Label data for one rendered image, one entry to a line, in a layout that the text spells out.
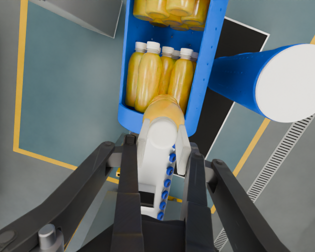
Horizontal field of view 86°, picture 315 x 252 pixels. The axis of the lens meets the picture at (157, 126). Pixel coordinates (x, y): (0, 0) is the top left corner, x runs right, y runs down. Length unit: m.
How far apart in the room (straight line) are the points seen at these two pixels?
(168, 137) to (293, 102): 0.65
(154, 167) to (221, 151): 1.21
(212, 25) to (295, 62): 0.38
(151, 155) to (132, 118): 0.40
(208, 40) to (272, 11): 1.47
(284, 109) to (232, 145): 1.26
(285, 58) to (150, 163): 0.70
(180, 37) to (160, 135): 0.55
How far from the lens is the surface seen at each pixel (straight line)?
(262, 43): 1.72
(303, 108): 0.84
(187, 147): 0.16
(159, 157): 0.87
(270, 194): 2.55
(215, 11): 0.51
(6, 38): 2.26
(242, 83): 0.82
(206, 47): 0.49
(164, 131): 0.22
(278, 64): 0.75
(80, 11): 1.16
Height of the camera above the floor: 1.68
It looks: 70 degrees down
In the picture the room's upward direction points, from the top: 172 degrees counter-clockwise
